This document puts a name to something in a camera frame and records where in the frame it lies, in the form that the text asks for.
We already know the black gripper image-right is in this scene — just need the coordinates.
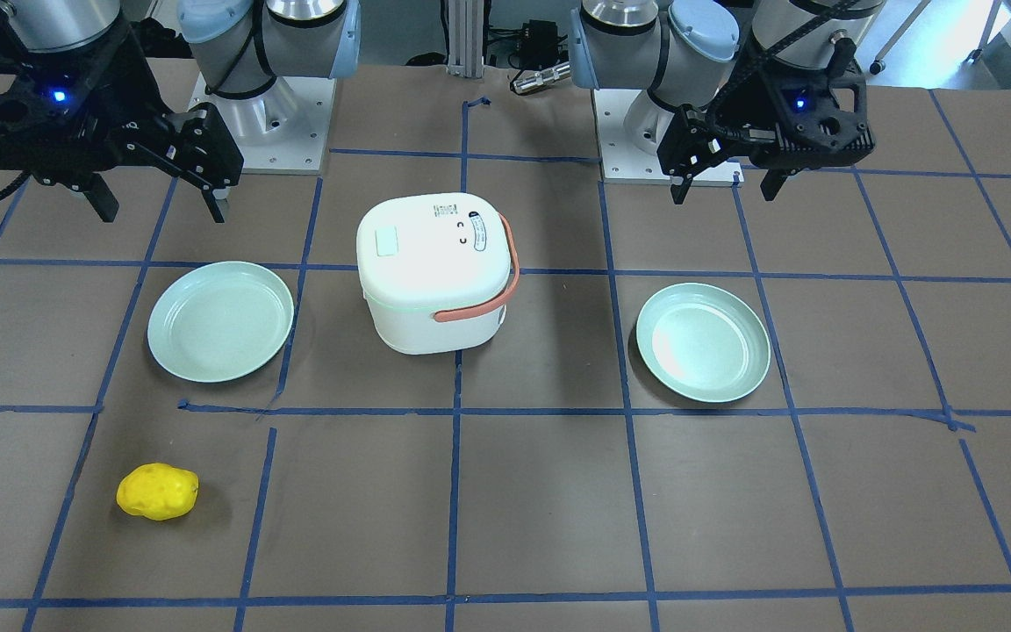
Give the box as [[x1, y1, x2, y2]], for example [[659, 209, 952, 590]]
[[657, 39, 875, 205]]

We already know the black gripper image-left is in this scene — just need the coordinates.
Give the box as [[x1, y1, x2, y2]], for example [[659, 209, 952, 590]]
[[0, 15, 242, 224]]

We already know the mint green plate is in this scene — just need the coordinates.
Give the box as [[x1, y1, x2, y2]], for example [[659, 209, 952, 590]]
[[146, 261, 296, 384], [635, 283, 771, 403]]

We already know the silver metal cylinder connector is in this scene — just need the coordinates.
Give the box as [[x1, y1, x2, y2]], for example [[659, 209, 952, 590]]
[[509, 61, 572, 97]]

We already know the black power adapter box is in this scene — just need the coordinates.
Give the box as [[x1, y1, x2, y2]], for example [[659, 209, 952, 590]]
[[517, 19, 562, 69]]

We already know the yellow toy lemon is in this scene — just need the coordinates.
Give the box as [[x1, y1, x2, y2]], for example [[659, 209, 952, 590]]
[[115, 463, 200, 521]]

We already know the white base plate image-right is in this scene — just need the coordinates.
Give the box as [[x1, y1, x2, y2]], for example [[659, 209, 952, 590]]
[[592, 89, 745, 187]]

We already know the white base plate image-left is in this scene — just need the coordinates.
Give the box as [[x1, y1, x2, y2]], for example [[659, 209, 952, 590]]
[[189, 76, 340, 175]]

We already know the white rice cooker orange handle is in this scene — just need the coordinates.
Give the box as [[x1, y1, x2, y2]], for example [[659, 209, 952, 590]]
[[355, 192, 521, 356]]

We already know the aluminium frame post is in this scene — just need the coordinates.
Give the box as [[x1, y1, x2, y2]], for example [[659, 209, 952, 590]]
[[444, 1, 488, 80]]

